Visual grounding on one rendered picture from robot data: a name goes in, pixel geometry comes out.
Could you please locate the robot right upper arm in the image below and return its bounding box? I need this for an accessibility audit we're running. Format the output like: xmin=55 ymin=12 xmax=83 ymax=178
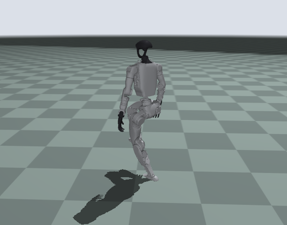
xmin=156 ymin=63 xmax=166 ymax=90

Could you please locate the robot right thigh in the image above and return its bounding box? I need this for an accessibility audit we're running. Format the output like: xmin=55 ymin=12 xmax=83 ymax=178
xmin=127 ymin=100 xmax=161 ymax=116

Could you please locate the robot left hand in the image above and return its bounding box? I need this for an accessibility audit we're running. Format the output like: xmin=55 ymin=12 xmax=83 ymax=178
xmin=118 ymin=111 xmax=124 ymax=132

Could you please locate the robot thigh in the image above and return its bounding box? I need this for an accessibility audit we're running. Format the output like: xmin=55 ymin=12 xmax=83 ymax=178
xmin=129 ymin=111 xmax=146 ymax=151
xmin=127 ymin=100 xmax=161 ymax=116

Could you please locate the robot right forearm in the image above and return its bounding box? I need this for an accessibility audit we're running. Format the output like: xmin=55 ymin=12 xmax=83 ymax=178
xmin=157 ymin=88 xmax=165 ymax=103

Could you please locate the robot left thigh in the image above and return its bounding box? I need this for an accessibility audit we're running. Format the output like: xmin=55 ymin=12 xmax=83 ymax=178
xmin=129 ymin=111 xmax=146 ymax=151

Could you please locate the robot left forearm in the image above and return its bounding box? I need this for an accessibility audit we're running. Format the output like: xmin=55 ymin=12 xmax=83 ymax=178
xmin=118 ymin=88 xmax=129 ymax=115

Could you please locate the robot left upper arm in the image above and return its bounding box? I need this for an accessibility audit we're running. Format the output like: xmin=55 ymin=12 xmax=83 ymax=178
xmin=124 ymin=65 xmax=138 ymax=96

